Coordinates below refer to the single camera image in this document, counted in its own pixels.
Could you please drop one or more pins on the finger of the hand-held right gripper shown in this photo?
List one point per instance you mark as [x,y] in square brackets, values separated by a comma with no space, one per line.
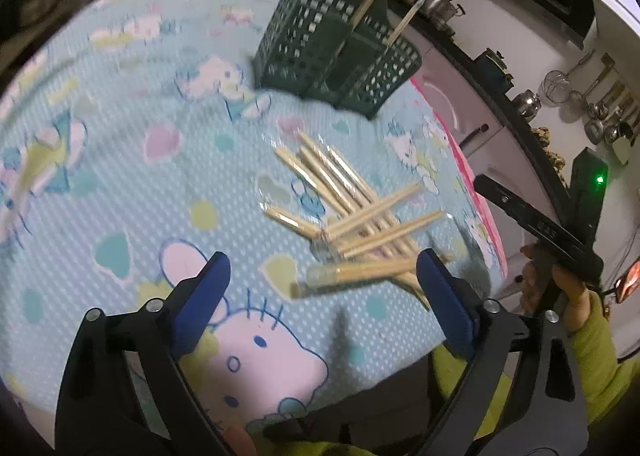
[500,198]

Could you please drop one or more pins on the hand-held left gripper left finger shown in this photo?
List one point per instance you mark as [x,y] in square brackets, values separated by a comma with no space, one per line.
[202,301]

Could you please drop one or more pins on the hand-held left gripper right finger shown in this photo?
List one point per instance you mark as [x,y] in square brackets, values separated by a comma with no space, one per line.
[445,301]

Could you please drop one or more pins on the bunch of chopsticks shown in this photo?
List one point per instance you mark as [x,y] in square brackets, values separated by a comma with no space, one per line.
[320,176]

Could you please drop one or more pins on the green plastic utensil basket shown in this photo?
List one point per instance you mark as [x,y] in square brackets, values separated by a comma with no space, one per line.
[300,36]

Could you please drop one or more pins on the row of hanging kitchen utensils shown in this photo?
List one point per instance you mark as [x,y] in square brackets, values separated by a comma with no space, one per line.
[607,111]

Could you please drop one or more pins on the person's right hand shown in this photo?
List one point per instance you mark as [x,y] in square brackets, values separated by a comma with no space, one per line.
[572,301]

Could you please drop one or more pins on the person's left hand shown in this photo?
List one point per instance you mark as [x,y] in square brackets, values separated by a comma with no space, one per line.
[240,443]

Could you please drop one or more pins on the pile of ginger roots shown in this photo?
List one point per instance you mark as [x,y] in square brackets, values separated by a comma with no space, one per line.
[550,156]

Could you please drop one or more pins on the steel kettle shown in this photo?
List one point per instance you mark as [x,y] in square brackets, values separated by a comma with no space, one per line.
[529,103]

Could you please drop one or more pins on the blue pot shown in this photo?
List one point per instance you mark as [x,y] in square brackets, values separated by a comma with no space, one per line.
[492,71]

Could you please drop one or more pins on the cartoon cat printed blanket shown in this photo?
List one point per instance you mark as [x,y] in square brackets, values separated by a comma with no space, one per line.
[125,186]

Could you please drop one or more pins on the steel cooking pot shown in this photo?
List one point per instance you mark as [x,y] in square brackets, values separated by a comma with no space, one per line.
[437,3]

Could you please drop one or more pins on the white wall cabinet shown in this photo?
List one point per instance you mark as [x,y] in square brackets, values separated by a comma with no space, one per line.
[620,6]

